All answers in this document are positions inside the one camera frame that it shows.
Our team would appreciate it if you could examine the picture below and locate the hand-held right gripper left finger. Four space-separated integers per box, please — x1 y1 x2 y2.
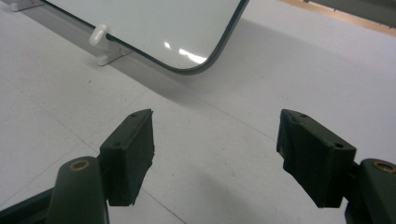
98 108 156 207

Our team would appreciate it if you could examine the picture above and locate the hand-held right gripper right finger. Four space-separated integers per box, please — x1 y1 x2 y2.
276 108 358 209

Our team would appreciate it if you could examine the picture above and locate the white plastic whiteboard foot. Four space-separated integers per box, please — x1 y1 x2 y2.
88 23 134 67

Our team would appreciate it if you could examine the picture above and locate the light wooden strip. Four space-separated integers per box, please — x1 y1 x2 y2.
277 0 396 38

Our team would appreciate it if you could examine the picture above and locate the dark grey panel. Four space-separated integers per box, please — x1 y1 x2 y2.
303 0 396 29

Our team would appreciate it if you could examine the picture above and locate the whiteboard with dark frame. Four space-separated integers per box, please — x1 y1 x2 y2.
40 0 251 76

